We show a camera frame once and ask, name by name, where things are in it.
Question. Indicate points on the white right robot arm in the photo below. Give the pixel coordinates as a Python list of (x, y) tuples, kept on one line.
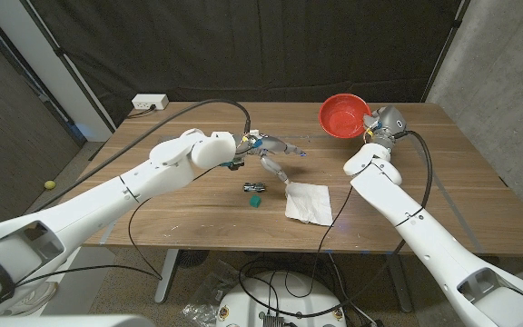
[(402, 213)]

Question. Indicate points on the black backdrop stand pole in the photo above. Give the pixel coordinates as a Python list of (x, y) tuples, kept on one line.
[(64, 59), (445, 50)]

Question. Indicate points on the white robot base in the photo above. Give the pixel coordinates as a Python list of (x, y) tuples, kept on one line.
[(252, 309)]

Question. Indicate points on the grey table leg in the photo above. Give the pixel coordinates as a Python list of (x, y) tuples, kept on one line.
[(400, 286)]

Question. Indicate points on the black backdrop curtain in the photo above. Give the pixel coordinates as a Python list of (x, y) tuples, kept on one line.
[(243, 45)]

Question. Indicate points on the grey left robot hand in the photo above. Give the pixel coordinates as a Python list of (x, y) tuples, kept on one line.
[(268, 145)]

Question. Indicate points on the white towel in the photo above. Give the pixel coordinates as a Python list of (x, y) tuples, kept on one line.
[(309, 204)]

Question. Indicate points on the white power strip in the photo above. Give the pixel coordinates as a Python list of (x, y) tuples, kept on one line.
[(150, 102)]

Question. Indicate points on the black silver toy car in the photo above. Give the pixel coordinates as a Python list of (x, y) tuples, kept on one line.
[(253, 187)]

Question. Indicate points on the clear plastic bag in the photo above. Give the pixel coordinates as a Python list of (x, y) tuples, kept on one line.
[(207, 295)]

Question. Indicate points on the small teal green block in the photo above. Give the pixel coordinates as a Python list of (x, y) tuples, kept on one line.
[(255, 201)]

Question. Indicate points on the white sneaker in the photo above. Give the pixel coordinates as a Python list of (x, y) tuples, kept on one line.
[(32, 297)]

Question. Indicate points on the white table leg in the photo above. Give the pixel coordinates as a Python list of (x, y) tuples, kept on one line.
[(166, 277)]

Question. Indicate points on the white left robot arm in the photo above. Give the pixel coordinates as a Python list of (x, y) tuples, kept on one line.
[(152, 177)]

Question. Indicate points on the yellow green ball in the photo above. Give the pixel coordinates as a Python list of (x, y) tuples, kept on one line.
[(49, 184)]

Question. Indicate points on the red bowl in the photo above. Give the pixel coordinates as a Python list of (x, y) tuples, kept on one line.
[(343, 117)]

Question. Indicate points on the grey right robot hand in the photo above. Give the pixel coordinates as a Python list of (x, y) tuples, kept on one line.
[(388, 125)]

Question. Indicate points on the black round floor object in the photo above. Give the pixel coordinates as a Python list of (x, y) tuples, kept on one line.
[(192, 257)]

